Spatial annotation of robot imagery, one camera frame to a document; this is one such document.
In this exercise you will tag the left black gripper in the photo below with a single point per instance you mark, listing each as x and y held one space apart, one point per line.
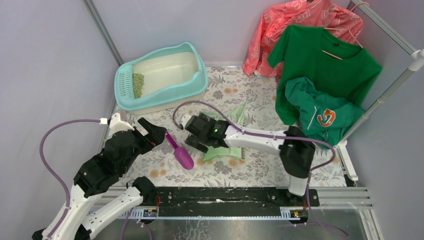
155 137

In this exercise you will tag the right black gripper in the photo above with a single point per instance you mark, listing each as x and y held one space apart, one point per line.
193 141

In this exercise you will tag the purple litter scoop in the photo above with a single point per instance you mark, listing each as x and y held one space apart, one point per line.
180 153

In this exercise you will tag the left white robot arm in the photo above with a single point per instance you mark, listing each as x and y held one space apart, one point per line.
97 175

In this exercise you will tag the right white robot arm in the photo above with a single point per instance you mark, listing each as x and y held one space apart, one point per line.
294 149

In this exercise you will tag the green litter pile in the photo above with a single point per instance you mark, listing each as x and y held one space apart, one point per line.
138 84

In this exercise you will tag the teal cat litter box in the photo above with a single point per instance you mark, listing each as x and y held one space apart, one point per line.
172 75

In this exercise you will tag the floral patterned mat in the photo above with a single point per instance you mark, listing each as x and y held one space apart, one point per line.
228 88

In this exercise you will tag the green jersey with orange logo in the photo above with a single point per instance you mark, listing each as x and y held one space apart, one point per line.
322 117

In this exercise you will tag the pink patterned garment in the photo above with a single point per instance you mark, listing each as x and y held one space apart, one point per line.
341 22

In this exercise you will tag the green t-shirt on hanger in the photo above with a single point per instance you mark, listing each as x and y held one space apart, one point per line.
335 67

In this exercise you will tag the metal clothes rack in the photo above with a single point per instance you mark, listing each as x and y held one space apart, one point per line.
398 57

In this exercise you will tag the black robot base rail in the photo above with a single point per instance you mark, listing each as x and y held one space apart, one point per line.
230 202

